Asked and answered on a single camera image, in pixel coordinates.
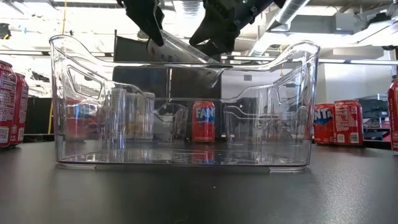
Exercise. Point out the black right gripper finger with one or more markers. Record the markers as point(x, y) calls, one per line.
point(220, 48)
point(217, 31)

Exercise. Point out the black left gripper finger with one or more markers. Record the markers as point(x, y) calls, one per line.
point(140, 15)
point(159, 18)

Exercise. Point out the Fanta soda can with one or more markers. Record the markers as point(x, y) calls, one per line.
point(323, 127)
point(203, 127)

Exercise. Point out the clear plastic bin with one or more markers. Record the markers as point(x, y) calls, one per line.
point(155, 155)

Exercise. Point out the black folding partition screen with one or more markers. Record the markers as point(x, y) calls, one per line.
point(130, 49)

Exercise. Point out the black ceiling fixture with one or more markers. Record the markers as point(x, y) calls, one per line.
point(4, 31)

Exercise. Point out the metal storage rack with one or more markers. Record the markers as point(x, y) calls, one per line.
point(374, 115)

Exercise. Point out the black low partition wall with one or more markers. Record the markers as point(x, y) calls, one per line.
point(37, 115)

